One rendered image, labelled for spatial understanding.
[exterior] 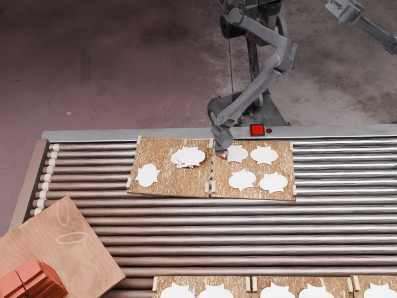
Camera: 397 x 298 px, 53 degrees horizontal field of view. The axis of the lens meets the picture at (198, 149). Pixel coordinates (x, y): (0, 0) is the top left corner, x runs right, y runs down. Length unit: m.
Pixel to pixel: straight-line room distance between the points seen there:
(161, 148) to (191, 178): 0.25
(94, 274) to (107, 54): 2.85
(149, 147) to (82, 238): 0.62
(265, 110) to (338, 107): 0.75
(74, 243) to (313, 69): 2.86
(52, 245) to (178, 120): 1.93
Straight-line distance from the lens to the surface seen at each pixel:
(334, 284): 1.84
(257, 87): 1.79
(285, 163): 2.07
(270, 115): 3.19
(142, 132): 2.24
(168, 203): 1.97
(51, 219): 1.93
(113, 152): 2.18
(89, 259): 1.78
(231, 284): 1.78
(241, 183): 1.97
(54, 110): 3.84
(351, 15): 1.90
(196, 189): 1.97
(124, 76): 3.94
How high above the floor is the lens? 2.63
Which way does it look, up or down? 54 degrees down
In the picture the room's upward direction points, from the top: 5 degrees counter-clockwise
